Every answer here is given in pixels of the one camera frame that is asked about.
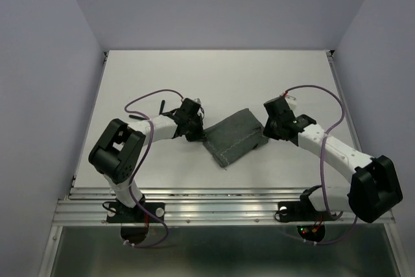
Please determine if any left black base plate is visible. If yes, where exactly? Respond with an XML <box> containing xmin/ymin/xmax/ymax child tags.
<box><xmin>102</xmin><ymin>201</ymin><xmax>165</xmax><ymax>224</ymax></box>

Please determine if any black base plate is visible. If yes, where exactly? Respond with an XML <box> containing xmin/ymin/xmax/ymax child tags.
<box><xmin>102</xmin><ymin>201</ymin><xmax>165</xmax><ymax>224</ymax></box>
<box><xmin>274</xmin><ymin>201</ymin><xmax>324</xmax><ymax>223</ymax></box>

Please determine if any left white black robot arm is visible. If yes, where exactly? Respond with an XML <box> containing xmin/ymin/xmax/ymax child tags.
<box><xmin>88</xmin><ymin>110</ymin><xmax>206</xmax><ymax>223</ymax></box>

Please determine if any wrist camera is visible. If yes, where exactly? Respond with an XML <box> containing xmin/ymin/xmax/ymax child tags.
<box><xmin>179</xmin><ymin>98</ymin><xmax>202</xmax><ymax>116</ymax></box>
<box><xmin>263</xmin><ymin>95</ymin><xmax>297</xmax><ymax>120</ymax></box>

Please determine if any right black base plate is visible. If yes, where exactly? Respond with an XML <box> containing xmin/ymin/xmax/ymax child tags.
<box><xmin>274</xmin><ymin>201</ymin><xmax>324</xmax><ymax>223</ymax></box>

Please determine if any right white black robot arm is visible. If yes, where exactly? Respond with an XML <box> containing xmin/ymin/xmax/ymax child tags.
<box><xmin>264</xmin><ymin>113</ymin><xmax>403</xmax><ymax>223</ymax></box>

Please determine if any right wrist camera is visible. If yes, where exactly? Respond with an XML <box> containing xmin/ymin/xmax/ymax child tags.
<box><xmin>263</xmin><ymin>95</ymin><xmax>297</xmax><ymax>120</ymax></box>

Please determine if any aluminium frame rail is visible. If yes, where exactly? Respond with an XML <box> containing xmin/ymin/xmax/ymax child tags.
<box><xmin>53</xmin><ymin>187</ymin><xmax>397</xmax><ymax>226</ymax></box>

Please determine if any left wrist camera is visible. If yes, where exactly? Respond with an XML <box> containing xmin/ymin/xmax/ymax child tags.
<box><xmin>179</xmin><ymin>98</ymin><xmax>202</xmax><ymax>116</ymax></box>

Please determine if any grey cloth napkin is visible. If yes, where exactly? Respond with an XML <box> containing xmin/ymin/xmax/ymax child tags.
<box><xmin>203</xmin><ymin>108</ymin><xmax>268</xmax><ymax>168</ymax></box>

